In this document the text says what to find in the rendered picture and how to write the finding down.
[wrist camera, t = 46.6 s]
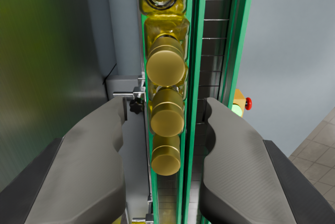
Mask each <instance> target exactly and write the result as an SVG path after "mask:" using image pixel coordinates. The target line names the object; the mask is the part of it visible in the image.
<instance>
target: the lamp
mask: <svg viewBox="0 0 335 224"><path fill-rule="evenodd" d="M232 111H233V112H235V113H236V114H238V115H239V116H241V115H242V110H241V108H240V106H239V105H238V104H234V103H233V106H232Z"/></svg>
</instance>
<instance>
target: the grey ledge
mask: <svg viewBox="0 0 335 224"><path fill-rule="evenodd" d="M105 82H106V88H107V94H108V100H109V101H110V100H111V99H113V98H114V97H113V92H133V90H134V87H138V75H109V76H108V77H107V78H106V80H105ZM131 100H133V98H127V121H125V122H124V124H123V125H122V133H123V141H124V144H123V146H122V147H121V149H120V150H119V152H118V153H119V154H120V155H121V157H122V161H123V168H124V175H125V183H126V209H125V212H126V218H127V223H128V224H132V219H133V218H145V217H146V214H148V210H149V206H148V196H150V182H149V167H148V153H147V138H146V124H145V111H144V112H140V113H139V114H135V113H134V112H131V111H130V106H129V104H130V101H131Z"/></svg>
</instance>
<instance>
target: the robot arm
mask: <svg viewBox="0 0 335 224"><path fill-rule="evenodd" d="M125 121H127V98H126V97H122V96H116V97H114V98H113V99H111V100H110V101H108V102H107V103H105V104H103V105H102V106H100V107H99V108H97V109H96V110H94V111H93V112H91V113H90V114H88V115H87V116H85V117H84V118H83V119H81V120H80V121H79V122H78V123H77V124H75V125H74V126H73V127H72V128H71V129H70V130H69V131H68V132H67V133H66V134H65V135H64V136H63V137H58V138H54V139H53V140H52V141H51V142H50V143H49V144H48V145H47V146H46V147H45V148H44V149H43V150H42V151H41V152H40V153H39V154H38V155H37V156H36V157H35V158H34V159H33V160H32V161H31V162H30V163H29V164H28V165H27V166H26V167H25V168H24V169H23V170H22V171H21V172H20V173H19V174H18V175H17V176H16V177H15V178H14V179H13V180H12V181H11V182H10V183H9V184H8V185H7V186H6V187H5V188H4V189H3V190H2V191H1V192H0V224H112V223H113V222H114V221H115V220H116V219H118V218H119V217H120V216H121V215H122V214H123V213H124V211H125V209H126V183H125V175H124V168H123V161H122V157H121V155H120V154H119V153H118V152H119V150H120V149H121V147H122V146H123V144H124V141H123V133H122V125H123V124H124V122H125ZM202 121H203V122H204V123H205V125H206V126H207V129H206V137H205V147H206V148H207V150H208V152H209V154H208V155H207V156H206V157H205V159H204V165H203V172H202V179H201V185H200V198H199V209H200V212H201V214H202V215H203V216H204V217H205V218H206V219H207V220H208V221H209V222H210V223H212V224H335V210H334V209H333V208H332V206H331V205H330V204H329V203H328V201H327V200H326V199H325V198H324V197H323V196H322V194H321V193H320V192H319V191H318V190H317V189H316V188H315V187H314V186H313V185H312V184H311V182H310V181H309V180H308V179H307V178H306V177H305V176H304V175H303V174H302V173H301V172H300V171H299V169H298V168H297V167H296V166H295V165H294V164H293V163H292V162H291V161H290V160H289V159H288V158H287V156H286V155H285V154H284V153H283V152H282V151H281V150H280V149H279V148H278V147H277V146H276V144H275V143H274V142H273V141H271V140H265V139H264V138H263V137H262V136H261V135H260V134H259V133H258V132H257V131H256V130H255V129H254V128H253V127H252V126H251V125H250V124H249V123H248V122H247V121H246V120H244V119H243V118H242V117H241V116H239V115H238V114H236V113H235V112H233V111H232V110H231V109H229V108H228V107H226V106H225V105H223V104H222V103H221V102H219V101H218V100H216V99H215V98H212V97H209V98H204V101H203V112H202Z"/></svg>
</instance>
